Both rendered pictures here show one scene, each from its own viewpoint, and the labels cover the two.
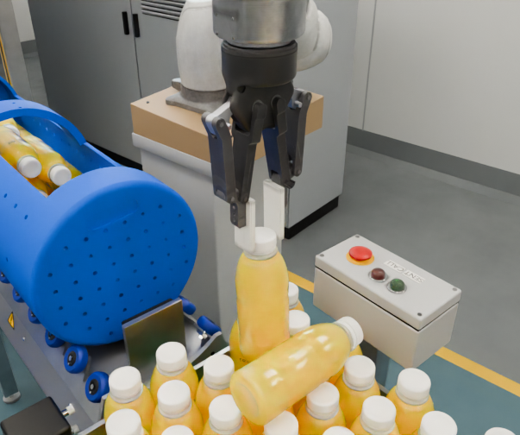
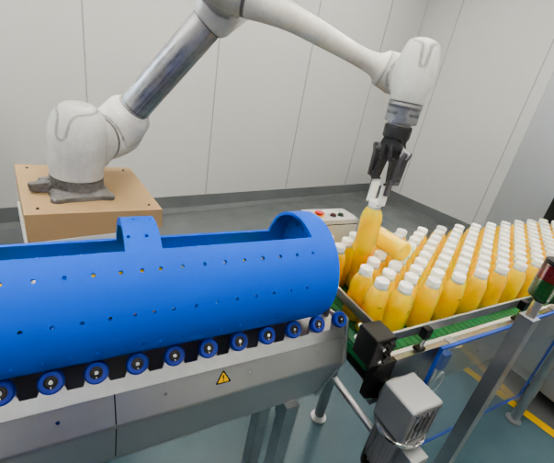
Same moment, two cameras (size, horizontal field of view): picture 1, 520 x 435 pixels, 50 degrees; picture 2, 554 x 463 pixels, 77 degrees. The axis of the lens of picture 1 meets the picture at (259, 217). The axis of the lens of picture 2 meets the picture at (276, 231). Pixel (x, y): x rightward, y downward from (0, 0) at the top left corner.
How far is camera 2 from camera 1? 1.26 m
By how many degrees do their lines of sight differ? 70
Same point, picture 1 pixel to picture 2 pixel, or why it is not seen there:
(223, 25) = (412, 120)
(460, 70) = (9, 144)
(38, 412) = (372, 328)
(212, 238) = not seen: hidden behind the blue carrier
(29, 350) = (259, 371)
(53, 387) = (296, 362)
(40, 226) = (328, 249)
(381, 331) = (343, 233)
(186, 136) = (112, 219)
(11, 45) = not seen: outside the picture
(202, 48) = (98, 147)
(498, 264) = not seen: hidden behind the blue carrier
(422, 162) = (2, 220)
